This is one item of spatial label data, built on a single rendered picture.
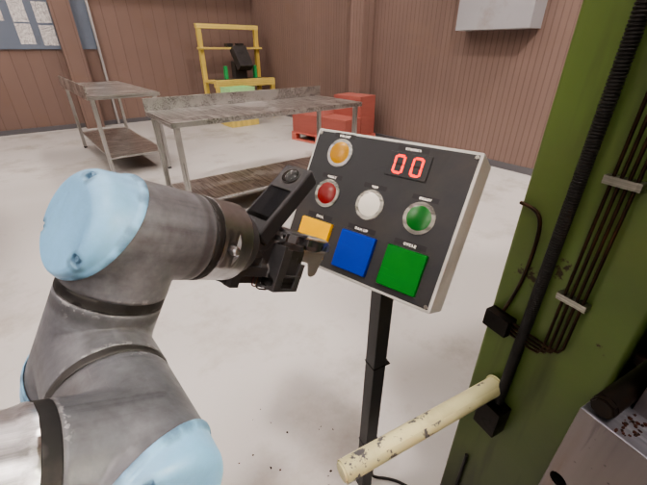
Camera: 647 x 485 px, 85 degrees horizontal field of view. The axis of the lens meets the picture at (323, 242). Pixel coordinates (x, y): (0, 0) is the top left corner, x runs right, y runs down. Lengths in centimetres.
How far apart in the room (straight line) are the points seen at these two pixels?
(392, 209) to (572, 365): 47
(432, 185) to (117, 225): 49
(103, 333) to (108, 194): 11
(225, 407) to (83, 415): 147
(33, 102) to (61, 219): 815
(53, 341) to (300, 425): 134
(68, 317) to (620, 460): 65
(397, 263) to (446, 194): 14
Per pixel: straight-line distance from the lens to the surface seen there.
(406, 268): 63
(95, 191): 31
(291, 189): 45
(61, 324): 36
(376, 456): 83
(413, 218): 64
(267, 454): 157
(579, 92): 75
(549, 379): 93
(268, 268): 46
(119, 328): 35
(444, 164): 65
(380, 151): 70
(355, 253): 67
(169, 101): 357
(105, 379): 30
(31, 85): 846
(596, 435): 65
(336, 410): 166
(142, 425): 26
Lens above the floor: 135
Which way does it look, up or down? 29 degrees down
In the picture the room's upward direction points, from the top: straight up
